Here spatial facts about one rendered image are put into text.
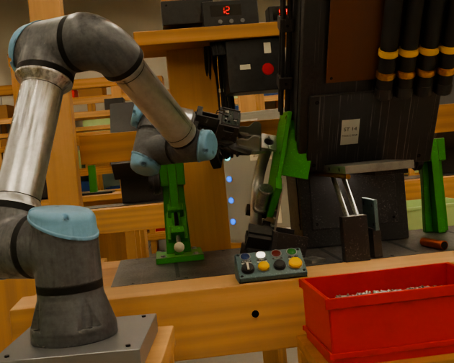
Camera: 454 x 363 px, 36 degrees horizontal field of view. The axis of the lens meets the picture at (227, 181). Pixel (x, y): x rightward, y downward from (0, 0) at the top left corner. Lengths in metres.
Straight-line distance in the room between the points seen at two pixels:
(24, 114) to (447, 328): 0.87
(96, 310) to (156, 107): 0.49
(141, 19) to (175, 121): 10.43
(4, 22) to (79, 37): 10.92
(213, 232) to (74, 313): 0.94
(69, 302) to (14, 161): 0.30
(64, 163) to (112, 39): 0.76
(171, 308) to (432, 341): 0.54
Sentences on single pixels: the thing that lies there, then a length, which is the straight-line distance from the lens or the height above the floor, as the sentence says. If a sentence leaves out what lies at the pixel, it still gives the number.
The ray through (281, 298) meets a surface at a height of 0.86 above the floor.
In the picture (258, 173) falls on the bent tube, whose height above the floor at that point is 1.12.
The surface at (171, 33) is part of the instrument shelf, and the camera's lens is 1.98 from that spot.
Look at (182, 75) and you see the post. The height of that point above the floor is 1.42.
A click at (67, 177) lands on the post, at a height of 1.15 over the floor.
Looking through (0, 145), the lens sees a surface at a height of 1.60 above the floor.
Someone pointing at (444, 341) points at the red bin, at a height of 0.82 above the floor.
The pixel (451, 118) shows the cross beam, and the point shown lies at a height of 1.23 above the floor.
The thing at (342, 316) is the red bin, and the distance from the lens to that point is 1.22.
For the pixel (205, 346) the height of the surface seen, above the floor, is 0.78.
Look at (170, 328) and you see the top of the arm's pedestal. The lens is 1.39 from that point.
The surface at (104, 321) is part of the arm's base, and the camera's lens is 1.23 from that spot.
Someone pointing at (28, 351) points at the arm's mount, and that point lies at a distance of 1.23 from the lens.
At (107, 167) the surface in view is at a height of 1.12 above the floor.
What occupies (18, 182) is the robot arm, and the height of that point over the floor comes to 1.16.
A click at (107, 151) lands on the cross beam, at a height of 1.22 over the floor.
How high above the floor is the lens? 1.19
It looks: 2 degrees down
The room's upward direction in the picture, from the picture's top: 5 degrees counter-clockwise
